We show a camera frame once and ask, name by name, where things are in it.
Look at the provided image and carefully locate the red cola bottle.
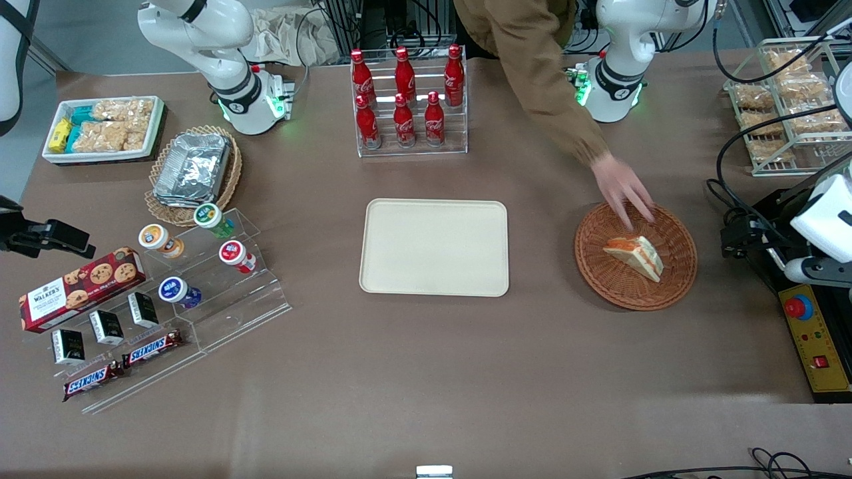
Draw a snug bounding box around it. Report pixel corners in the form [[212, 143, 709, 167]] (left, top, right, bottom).
[[443, 44, 465, 108], [355, 94, 382, 150], [350, 49, 376, 102], [423, 91, 446, 148], [394, 47, 417, 100], [393, 93, 417, 148]]

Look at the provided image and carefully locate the white wire shelf rack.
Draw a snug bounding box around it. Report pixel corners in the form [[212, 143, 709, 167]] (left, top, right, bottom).
[[723, 36, 852, 178]]

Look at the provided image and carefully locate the clear acrylic bottle rack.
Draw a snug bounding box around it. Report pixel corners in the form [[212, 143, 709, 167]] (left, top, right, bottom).
[[350, 44, 469, 159]]

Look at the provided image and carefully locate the looped black cable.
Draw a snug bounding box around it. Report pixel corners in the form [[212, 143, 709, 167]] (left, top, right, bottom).
[[705, 178, 747, 226]]

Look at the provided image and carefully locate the thick black gripper cable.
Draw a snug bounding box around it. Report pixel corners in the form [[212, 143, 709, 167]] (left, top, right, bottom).
[[715, 104, 841, 215]]

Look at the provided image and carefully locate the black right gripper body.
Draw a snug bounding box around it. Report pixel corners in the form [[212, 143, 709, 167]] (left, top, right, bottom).
[[0, 196, 31, 257]]

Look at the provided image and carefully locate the red emergency stop button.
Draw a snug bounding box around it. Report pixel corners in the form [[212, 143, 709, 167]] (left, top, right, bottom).
[[783, 294, 815, 321]]

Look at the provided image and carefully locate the triangular sandwich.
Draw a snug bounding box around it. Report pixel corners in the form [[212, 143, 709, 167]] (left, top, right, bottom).
[[602, 236, 665, 283]]

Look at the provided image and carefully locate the stack of foil containers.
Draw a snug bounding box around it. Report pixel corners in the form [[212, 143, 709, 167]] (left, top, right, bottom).
[[152, 132, 232, 209]]

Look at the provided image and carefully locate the black cable bundle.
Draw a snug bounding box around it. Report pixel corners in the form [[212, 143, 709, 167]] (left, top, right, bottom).
[[619, 447, 852, 479]]

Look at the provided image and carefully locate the blue lid jar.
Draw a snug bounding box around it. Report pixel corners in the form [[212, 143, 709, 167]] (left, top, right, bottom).
[[158, 277, 202, 310]]

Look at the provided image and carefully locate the black equipment rack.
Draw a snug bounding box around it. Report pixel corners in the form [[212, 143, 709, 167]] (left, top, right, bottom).
[[318, 0, 460, 62]]

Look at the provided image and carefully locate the light woven wicker basket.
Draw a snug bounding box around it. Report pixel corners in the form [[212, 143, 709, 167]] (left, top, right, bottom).
[[144, 124, 244, 228]]

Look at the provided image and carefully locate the brown jacket sleeve forearm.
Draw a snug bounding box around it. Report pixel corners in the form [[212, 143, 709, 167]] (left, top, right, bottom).
[[494, 0, 611, 168]]

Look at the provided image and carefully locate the round brown wicker basket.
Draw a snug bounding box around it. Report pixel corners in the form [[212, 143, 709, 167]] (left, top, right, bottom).
[[574, 198, 698, 311]]

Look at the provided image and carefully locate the Snickers chocolate bar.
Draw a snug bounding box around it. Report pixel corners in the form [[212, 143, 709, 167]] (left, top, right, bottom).
[[121, 330, 184, 369], [63, 361, 126, 403]]

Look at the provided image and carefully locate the green lid jar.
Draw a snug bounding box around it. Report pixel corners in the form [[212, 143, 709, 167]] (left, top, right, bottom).
[[193, 203, 236, 240]]

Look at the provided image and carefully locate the red lid jar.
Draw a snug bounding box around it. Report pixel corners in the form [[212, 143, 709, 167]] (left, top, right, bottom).
[[218, 240, 258, 275]]

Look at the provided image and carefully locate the yellow control panel box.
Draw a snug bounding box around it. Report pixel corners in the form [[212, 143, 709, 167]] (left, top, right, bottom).
[[777, 285, 852, 395]]

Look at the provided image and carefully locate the crumpled beige cloth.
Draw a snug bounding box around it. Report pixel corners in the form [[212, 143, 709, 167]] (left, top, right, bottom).
[[241, 7, 341, 67]]

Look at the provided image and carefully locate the person's bare hand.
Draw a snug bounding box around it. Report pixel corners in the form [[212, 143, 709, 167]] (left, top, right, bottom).
[[591, 152, 657, 231]]

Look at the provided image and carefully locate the red Walkers cookie box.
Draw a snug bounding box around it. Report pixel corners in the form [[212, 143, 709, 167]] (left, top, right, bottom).
[[19, 247, 147, 334]]

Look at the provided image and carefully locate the beige plastic serving tray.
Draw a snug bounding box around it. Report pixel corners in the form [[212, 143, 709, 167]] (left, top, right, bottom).
[[359, 198, 510, 297]]

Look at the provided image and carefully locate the yellow snack packet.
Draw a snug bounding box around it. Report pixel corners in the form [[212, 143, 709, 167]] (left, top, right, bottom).
[[49, 118, 73, 154]]

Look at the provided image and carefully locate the clear acrylic stepped stand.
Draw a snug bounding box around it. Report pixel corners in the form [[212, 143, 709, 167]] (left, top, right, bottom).
[[50, 208, 293, 415]]

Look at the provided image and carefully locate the white rectangular snack tray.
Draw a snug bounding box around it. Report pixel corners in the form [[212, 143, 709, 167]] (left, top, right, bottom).
[[41, 96, 166, 165]]

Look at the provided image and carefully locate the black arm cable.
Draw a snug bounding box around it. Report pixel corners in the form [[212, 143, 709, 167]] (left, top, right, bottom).
[[712, 15, 852, 85]]

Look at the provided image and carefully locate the black equipment base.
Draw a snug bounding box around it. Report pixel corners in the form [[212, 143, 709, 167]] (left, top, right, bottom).
[[751, 188, 852, 405]]

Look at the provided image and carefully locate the small black box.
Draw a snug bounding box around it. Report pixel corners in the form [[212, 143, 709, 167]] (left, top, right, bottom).
[[89, 310, 125, 346], [51, 329, 87, 366], [127, 291, 160, 329]]

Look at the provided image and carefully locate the bagged snack in wire rack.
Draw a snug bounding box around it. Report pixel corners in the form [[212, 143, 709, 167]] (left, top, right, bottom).
[[788, 106, 847, 136], [738, 111, 784, 135], [763, 49, 811, 75], [732, 84, 777, 111], [777, 72, 831, 102], [748, 138, 797, 164]]

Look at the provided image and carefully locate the orange lid jar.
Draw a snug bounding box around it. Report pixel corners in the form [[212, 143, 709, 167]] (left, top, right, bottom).
[[138, 224, 186, 260]]

